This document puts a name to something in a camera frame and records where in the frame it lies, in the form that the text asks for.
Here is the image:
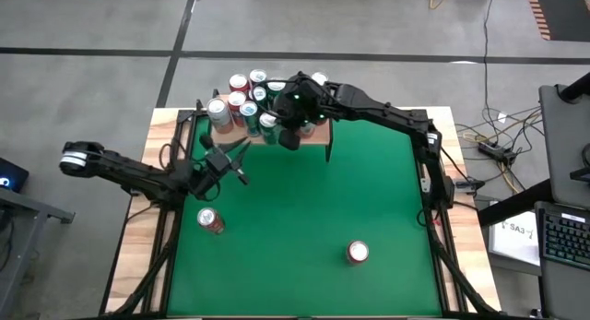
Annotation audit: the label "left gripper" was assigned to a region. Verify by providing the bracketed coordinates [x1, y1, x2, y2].
[193, 134, 253, 197]

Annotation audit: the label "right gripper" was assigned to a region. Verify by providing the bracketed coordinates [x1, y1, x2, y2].
[270, 72, 334, 151]

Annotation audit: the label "white red can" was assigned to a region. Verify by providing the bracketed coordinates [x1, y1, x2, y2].
[298, 120, 318, 139]

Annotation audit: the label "green Sprite can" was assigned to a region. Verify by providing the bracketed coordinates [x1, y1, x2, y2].
[266, 78, 287, 98]
[257, 112, 283, 146]

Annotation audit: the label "silver green slim can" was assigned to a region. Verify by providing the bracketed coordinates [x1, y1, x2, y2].
[239, 101, 262, 138]

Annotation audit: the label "silver grey can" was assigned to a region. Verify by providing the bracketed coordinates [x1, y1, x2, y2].
[206, 97, 234, 135]

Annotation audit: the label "red-orange Fanta can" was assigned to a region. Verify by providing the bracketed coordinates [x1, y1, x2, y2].
[227, 89, 248, 128]
[345, 239, 371, 267]
[228, 73, 251, 94]

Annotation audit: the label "wooden shelf platform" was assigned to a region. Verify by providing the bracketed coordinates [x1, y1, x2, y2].
[202, 88, 334, 165]

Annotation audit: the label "green table mat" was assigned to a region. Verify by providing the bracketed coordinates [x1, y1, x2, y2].
[166, 115, 443, 317]

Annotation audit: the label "grey metal table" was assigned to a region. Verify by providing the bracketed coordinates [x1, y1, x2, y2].
[0, 185, 76, 312]

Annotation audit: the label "black power strip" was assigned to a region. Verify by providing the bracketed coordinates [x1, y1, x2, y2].
[478, 142, 518, 165]

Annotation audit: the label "black computer tower blue lights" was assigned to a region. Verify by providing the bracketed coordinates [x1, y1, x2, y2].
[0, 157, 30, 195]

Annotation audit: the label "black stand bar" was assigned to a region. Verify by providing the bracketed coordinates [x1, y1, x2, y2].
[477, 177, 554, 228]

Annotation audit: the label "white SA3 sign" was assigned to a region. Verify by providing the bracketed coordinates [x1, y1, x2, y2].
[487, 211, 541, 267]

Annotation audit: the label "grey desk panel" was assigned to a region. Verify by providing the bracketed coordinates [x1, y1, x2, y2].
[537, 83, 590, 209]

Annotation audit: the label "black mat orange stripes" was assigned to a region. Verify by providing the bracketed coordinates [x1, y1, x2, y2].
[524, 0, 590, 42]

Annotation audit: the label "grey laptop lit keyboard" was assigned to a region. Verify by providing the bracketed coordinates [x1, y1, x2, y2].
[534, 200, 590, 320]

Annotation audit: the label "black table frame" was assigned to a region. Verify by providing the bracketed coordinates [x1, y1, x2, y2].
[99, 108, 503, 320]

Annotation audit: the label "black floor cable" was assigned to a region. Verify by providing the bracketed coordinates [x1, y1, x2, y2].
[481, 0, 499, 123]

